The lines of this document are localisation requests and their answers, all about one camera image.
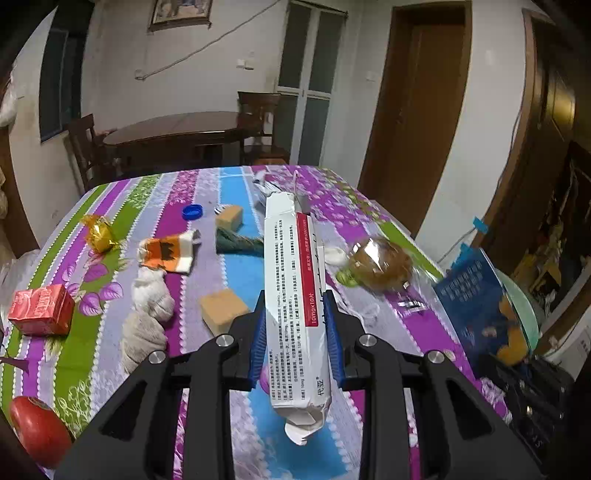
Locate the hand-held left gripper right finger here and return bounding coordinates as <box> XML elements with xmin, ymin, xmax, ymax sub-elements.
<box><xmin>322</xmin><ymin>291</ymin><xmax>546</xmax><ymax>480</ymax></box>

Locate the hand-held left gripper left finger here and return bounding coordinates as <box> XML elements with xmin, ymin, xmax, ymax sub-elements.
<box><xmin>53</xmin><ymin>290</ymin><xmax>267</xmax><ymax>480</ymax></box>

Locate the white medicine box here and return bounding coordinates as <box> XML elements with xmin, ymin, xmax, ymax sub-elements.
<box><xmin>262</xmin><ymin>193</ymin><xmax>334</xmax><ymax>446</ymax></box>

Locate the clear plastic wrapper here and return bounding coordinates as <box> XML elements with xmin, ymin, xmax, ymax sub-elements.
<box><xmin>344</xmin><ymin>295</ymin><xmax>430</xmax><ymax>326</ymax></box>

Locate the floral striped tablecloth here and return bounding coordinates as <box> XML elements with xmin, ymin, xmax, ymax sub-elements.
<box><xmin>0</xmin><ymin>164</ymin><xmax>513</xmax><ymax>480</ymax></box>

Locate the clear bag with bread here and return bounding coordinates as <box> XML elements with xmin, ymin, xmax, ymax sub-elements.
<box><xmin>335</xmin><ymin>236</ymin><xmax>414</xmax><ymax>292</ymax></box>

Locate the pale green round lid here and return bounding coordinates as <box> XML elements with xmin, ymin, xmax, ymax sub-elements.
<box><xmin>498</xmin><ymin>270</ymin><xmax>544</xmax><ymax>344</ymax></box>

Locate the crumpled white cloth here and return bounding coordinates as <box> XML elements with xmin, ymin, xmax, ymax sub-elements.
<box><xmin>121</xmin><ymin>267</ymin><xmax>176</xmax><ymax>374</ymax></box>

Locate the small tan sponge block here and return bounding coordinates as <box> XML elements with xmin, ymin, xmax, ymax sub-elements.
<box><xmin>215</xmin><ymin>206</ymin><xmax>244</xmax><ymax>230</ymax></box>

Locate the orange white cloth toy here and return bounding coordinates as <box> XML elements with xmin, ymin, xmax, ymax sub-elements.
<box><xmin>137</xmin><ymin>231</ymin><xmax>202</xmax><ymax>276</ymax></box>

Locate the crumpled grey white packet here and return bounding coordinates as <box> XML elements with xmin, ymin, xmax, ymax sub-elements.
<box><xmin>252</xmin><ymin>170</ymin><xmax>311</xmax><ymax>214</ymax></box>

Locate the gold foil candy wrapper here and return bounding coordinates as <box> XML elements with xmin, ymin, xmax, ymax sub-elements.
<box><xmin>81</xmin><ymin>215</ymin><xmax>122</xmax><ymax>254</ymax></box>

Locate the red carton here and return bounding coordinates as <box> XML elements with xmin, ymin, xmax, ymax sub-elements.
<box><xmin>8</xmin><ymin>284</ymin><xmax>75</xmax><ymax>336</ymax></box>

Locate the dark wooden chair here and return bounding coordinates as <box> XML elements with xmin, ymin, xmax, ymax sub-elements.
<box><xmin>68</xmin><ymin>115</ymin><xmax>122</xmax><ymax>191</ymax></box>
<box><xmin>237</xmin><ymin>91</ymin><xmax>289</xmax><ymax>165</ymax></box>

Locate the round wooden dining table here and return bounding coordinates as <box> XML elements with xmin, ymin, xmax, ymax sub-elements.
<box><xmin>102</xmin><ymin>112</ymin><xmax>241</xmax><ymax>168</ymax></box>

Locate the brown wooden door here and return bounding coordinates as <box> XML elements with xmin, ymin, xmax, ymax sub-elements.
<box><xmin>358</xmin><ymin>0</ymin><xmax>472</xmax><ymax>237</ymax></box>

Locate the white glass double door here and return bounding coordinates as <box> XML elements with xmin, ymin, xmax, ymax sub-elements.
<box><xmin>272</xmin><ymin>0</ymin><xmax>348</xmax><ymax>167</ymax></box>

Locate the dark window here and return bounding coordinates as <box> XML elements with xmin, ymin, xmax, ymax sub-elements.
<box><xmin>39</xmin><ymin>9</ymin><xmax>86</xmax><ymax>144</ymax></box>

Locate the wall cable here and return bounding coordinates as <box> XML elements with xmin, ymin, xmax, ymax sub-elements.
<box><xmin>136</xmin><ymin>0</ymin><xmax>282</xmax><ymax>81</ymax></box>

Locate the framed wall picture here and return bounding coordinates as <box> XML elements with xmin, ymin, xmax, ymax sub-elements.
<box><xmin>148</xmin><ymin>0</ymin><xmax>214</xmax><ymax>32</ymax></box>

